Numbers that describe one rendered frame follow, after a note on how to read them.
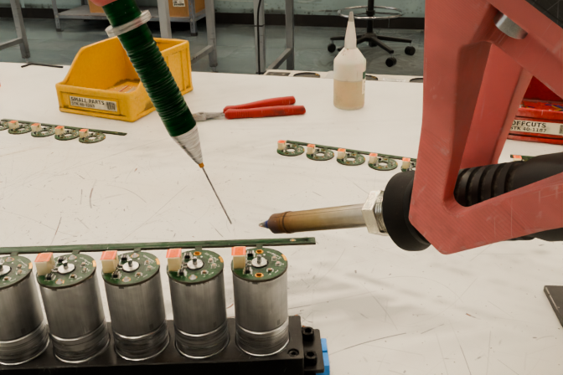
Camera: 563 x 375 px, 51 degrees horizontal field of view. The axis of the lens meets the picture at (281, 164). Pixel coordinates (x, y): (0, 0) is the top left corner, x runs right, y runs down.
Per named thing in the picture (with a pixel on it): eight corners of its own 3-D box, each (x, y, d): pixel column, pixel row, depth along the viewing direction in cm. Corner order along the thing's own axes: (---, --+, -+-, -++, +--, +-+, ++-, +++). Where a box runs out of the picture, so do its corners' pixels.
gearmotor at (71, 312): (104, 376, 26) (86, 283, 24) (49, 378, 26) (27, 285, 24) (116, 339, 29) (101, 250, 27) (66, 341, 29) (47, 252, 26)
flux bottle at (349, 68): (370, 104, 63) (374, 11, 59) (352, 112, 61) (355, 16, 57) (345, 98, 65) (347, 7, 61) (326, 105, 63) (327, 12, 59)
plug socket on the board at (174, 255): (186, 270, 25) (184, 258, 25) (166, 271, 25) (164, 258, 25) (188, 260, 26) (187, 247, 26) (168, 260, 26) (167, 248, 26)
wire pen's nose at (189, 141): (188, 161, 23) (171, 128, 22) (214, 151, 23) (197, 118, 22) (185, 173, 22) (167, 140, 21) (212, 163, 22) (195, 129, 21)
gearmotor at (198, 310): (228, 372, 27) (221, 279, 24) (174, 373, 26) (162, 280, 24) (231, 335, 29) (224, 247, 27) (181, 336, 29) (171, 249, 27)
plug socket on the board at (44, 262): (55, 274, 25) (52, 262, 25) (35, 275, 25) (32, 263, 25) (61, 264, 26) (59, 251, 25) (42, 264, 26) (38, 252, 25)
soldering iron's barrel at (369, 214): (266, 249, 23) (400, 244, 18) (253, 212, 22) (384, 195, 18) (292, 234, 23) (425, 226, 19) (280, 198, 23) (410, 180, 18)
